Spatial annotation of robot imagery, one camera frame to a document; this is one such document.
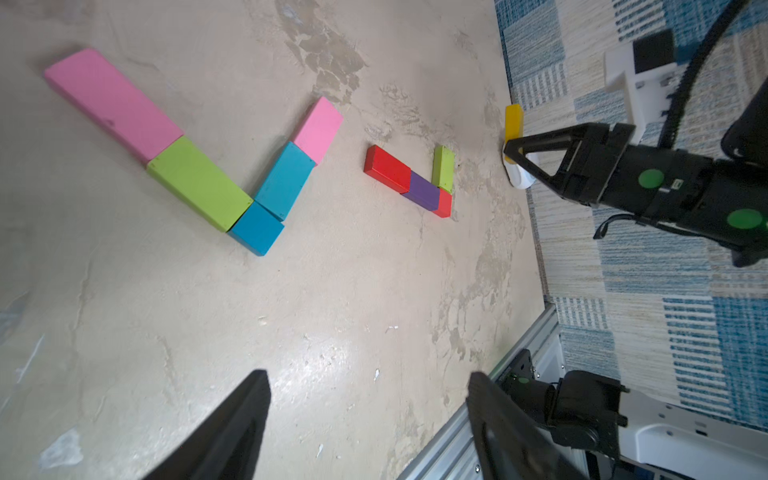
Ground small teal cube block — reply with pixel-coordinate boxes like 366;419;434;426
228;202;284;256

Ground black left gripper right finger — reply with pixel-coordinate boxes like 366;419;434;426
466;372;585;480

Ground teal long block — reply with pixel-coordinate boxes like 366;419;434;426
254;142;317;221

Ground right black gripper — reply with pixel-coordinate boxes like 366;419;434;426
502;123;720;225

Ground red long block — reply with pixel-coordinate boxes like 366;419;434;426
363;145;412;194

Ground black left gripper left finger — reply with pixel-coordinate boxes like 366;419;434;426
146;370;271;479

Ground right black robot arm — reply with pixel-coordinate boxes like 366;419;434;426
503;87;767;268

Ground purple block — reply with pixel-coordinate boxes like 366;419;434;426
402;171;440;211

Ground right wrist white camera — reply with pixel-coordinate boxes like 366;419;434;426
604;29;679;144

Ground light green long block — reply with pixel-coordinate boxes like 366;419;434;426
147;136;253;232

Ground pink long block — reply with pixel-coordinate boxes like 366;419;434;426
44;48;183;165

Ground yellow block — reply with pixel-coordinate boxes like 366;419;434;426
504;104;524;143

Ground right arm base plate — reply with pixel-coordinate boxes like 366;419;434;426
499;349;628;460

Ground small red cube block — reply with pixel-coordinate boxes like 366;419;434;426
433;188;453;218

